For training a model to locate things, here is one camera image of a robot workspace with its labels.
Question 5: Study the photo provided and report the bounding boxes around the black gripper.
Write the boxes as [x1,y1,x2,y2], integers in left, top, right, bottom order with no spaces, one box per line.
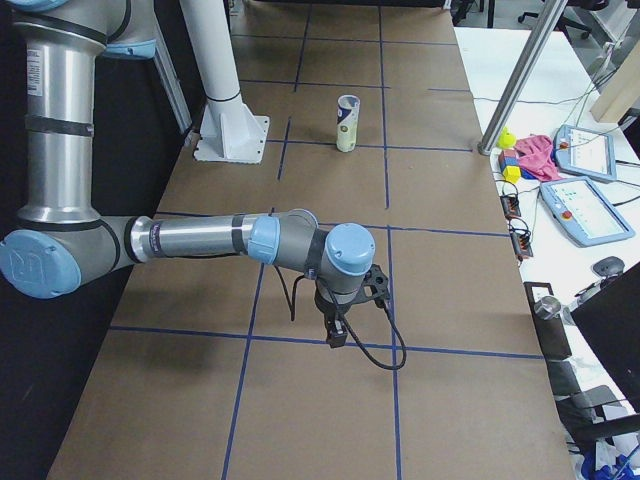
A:
[314,287,354,348]

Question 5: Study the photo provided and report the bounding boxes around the clear tennis ball tube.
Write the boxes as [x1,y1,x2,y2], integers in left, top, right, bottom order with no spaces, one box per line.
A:
[336,94,361,153]

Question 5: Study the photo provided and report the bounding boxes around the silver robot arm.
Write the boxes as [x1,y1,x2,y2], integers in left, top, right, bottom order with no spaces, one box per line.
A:
[1,1,385,348]

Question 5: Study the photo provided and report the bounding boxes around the silver metal cylinder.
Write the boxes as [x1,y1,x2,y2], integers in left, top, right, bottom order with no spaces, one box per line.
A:
[533,295,562,320]

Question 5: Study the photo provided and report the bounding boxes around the black power adapter far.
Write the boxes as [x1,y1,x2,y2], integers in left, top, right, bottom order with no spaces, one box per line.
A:
[499,181,521,218]

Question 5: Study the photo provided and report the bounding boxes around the yellow cube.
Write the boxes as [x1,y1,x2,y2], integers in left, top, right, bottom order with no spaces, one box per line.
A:
[502,165,522,184]

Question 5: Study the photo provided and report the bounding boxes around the red and blue block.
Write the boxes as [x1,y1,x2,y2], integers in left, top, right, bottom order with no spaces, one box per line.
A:
[498,149,520,174]

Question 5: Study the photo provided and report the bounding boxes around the yellow balls on side table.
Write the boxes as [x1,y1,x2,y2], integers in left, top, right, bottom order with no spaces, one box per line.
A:
[496,127,517,149]

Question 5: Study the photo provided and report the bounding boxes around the pink cloth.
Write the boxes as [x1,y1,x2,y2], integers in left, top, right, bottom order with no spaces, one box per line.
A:
[515,135,561,182]

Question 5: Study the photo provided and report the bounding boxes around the black monitor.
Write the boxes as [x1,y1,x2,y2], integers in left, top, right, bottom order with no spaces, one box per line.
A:
[571,265,639,409]

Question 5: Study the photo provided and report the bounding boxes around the near teach pendant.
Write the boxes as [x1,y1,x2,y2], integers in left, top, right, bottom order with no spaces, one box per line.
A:
[540,176,635,247]

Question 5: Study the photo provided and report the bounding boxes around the teach pendant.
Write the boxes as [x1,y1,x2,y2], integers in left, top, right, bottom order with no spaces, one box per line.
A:
[554,124,617,183]
[540,176,635,247]

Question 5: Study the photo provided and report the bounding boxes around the black computer mouse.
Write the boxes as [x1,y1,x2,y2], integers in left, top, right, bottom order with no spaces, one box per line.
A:
[592,256,625,278]

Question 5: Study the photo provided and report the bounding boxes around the far teach pendant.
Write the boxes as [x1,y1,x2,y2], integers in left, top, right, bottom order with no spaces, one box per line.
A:
[554,124,617,183]

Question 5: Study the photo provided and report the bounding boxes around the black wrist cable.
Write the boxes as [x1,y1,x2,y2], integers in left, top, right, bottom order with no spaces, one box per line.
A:
[272,264,409,372]

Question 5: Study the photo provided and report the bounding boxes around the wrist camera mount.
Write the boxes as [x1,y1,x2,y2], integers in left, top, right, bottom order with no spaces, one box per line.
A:
[361,264,390,309]

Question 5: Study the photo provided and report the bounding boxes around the white camera pole with base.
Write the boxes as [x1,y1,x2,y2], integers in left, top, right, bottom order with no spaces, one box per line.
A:
[180,0,270,164]

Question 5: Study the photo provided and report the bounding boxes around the aluminium frame post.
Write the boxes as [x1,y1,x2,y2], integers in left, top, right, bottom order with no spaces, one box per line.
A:
[477,0,568,156]

